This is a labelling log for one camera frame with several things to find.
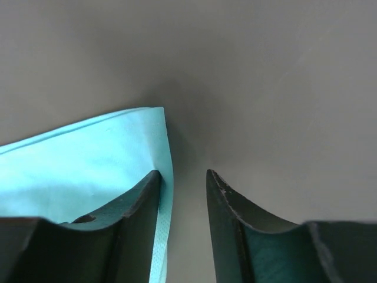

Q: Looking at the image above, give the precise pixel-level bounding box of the teal t-shirt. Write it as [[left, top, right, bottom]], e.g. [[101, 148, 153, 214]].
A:
[[1, 107, 174, 282]]

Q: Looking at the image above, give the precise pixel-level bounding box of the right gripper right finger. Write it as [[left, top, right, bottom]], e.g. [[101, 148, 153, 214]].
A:
[[206, 170, 376, 282]]

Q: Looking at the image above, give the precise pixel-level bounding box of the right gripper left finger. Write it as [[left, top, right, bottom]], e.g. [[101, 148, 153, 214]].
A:
[[1, 170, 161, 283]]

